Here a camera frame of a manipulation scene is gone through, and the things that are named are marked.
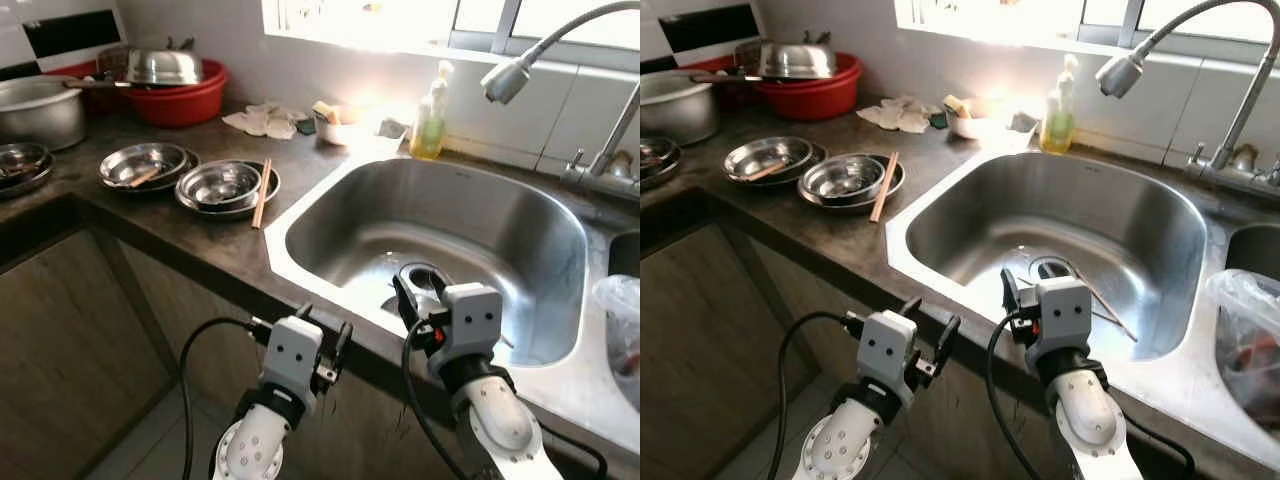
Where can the brown wooden chopstick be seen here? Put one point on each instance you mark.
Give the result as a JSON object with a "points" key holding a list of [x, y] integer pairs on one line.
{"points": [[258, 200], [1112, 317], [1105, 303], [887, 185], [145, 176], [770, 170], [881, 192], [18, 168], [264, 192]]}

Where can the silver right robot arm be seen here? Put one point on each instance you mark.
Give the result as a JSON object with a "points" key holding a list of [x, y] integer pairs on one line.
{"points": [[1090, 420], [500, 420]]}

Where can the sink drain strainer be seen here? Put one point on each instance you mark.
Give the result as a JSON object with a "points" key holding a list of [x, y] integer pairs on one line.
{"points": [[1055, 265], [425, 268]]}

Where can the grey wood cabinet door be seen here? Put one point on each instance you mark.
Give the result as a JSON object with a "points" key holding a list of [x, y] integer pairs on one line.
{"points": [[815, 360], [60, 380], [225, 365], [700, 380]]}

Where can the steel plate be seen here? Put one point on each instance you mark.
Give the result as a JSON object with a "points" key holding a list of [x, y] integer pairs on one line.
{"points": [[848, 208], [30, 190], [817, 172], [225, 214], [190, 178], [665, 182]]}

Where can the yellow dish soap bottle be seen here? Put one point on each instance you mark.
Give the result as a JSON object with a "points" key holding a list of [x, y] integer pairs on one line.
{"points": [[428, 130], [1058, 125]]}

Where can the small grey holder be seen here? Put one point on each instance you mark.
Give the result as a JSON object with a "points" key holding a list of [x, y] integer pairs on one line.
{"points": [[1025, 122], [393, 128]]}

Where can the small white bowl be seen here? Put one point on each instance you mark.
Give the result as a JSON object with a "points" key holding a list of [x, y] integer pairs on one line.
{"points": [[985, 125], [350, 132]]}

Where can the clear plastic bag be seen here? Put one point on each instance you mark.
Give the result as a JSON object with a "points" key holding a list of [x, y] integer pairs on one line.
{"points": [[620, 330], [1245, 340]]}

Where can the white cloth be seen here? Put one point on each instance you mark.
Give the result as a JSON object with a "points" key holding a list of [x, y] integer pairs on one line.
{"points": [[265, 122], [900, 115]]}

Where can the chrome spray head faucet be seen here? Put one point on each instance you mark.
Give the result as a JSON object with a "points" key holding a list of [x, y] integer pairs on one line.
{"points": [[1120, 75], [505, 80]]}

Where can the red plastic basin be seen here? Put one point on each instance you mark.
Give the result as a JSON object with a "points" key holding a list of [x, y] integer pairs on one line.
{"points": [[75, 68], [180, 105], [720, 63], [810, 100]]}

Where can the steel dome lid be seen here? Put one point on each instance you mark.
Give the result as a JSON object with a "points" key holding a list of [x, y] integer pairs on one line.
{"points": [[165, 68], [798, 62]]}

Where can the aluminium pot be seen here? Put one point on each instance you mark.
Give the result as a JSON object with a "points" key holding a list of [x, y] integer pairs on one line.
{"points": [[40, 120], [675, 115]]}

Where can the bright window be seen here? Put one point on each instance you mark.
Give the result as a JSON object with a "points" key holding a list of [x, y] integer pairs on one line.
{"points": [[560, 20], [1180, 18]]}

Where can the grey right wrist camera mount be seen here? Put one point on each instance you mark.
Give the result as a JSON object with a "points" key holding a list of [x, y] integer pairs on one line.
{"points": [[470, 315], [1065, 310]]}

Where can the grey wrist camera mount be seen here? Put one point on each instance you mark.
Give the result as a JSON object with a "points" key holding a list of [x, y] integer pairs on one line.
{"points": [[470, 315], [1065, 310], [292, 355], [885, 350]]}

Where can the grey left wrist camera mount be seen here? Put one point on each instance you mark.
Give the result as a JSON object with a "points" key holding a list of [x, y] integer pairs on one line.
{"points": [[292, 355], [885, 350]]}

